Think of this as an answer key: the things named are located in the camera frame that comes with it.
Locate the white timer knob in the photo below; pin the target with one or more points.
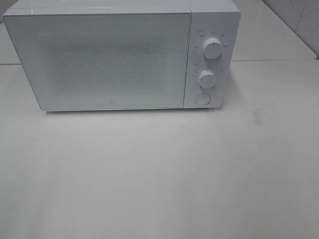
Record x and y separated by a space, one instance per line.
207 79

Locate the white microwave oven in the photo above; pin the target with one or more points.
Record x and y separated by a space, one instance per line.
207 18

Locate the upper white power knob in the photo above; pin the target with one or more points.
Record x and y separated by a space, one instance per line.
212 47

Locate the white microwave door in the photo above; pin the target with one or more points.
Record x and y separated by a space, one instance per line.
103 62

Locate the round white door button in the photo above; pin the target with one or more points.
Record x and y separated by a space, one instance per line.
203 99

